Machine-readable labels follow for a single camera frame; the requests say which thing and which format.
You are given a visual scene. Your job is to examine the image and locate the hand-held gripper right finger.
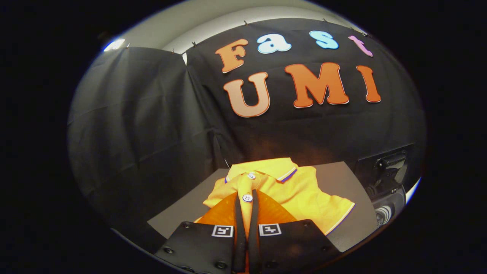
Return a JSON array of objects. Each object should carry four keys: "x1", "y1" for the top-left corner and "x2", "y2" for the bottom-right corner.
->
[{"x1": 247, "y1": 189, "x2": 342, "y2": 274}]

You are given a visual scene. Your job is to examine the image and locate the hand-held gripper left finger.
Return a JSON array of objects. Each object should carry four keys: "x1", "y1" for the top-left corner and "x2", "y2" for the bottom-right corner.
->
[{"x1": 154, "y1": 190, "x2": 248, "y2": 274}]

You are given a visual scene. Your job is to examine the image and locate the yellow polo shirt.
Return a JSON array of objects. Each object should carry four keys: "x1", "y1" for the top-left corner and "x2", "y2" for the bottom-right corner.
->
[{"x1": 194, "y1": 157, "x2": 356, "y2": 236}]

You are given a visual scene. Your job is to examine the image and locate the grey board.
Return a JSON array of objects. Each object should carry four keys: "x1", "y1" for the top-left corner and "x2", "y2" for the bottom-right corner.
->
[{"x1": 146, "y1": 161, "x2": 379, "y2": 253}]

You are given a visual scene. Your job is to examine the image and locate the black backdrop cloth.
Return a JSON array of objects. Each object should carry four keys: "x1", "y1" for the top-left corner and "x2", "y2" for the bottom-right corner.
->
[{"x1": 68, "y1": 18, "x2": 427, "y2": 236}]

